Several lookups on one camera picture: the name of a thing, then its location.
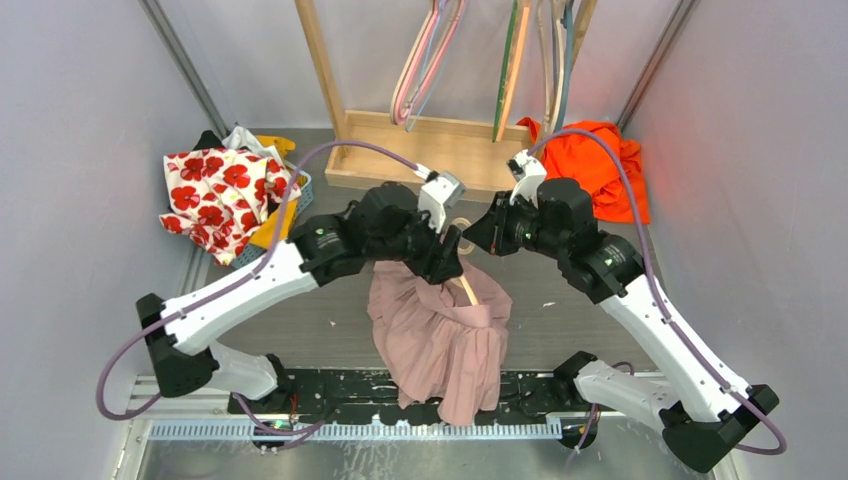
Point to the red poppy print garment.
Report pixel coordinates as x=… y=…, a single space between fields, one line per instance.
x=220 y=197

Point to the blue plastic basket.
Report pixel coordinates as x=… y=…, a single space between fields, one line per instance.
x=252 y=253

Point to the pink hanger on rack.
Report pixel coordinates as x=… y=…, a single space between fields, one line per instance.
x=417 y=66

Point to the cream hanger on rack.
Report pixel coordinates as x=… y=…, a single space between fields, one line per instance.
x=551 y=40

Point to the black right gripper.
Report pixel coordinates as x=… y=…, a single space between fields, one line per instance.
x=490 y=231

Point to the black garment in basket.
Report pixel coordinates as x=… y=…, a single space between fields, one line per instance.
x=208 y=140

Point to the light blue hanger on rack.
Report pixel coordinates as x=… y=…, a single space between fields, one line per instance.
x=424 y=86

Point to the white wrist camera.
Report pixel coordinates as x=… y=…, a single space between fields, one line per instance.
x=440 y=192
x=528 y=173

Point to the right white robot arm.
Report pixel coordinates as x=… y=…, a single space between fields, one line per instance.
x=705 y=409

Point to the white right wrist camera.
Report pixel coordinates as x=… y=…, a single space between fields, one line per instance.
x=528 y=173

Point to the pink pleated skirt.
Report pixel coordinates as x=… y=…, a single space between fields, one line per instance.
x=440 y=339

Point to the orange garment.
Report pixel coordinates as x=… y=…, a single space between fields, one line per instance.
x=582 y=159

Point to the yellow garment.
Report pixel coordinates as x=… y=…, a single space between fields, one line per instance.
x=263 y=236

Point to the teal hanger on rack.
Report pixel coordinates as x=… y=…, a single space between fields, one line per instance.
x=568 y=25

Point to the peach hanger on rack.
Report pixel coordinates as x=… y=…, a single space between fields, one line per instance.
x=521 y=31

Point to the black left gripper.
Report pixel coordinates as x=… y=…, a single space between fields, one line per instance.
x=440 y=260

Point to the wooden hanger rack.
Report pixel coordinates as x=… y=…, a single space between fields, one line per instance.
x=458 y=146

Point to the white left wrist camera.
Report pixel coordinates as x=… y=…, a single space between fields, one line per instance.
x=440 y=192

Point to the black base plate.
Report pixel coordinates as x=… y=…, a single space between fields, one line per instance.
x=355 y=397

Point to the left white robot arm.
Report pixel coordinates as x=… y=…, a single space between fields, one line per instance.
x=181 y=334

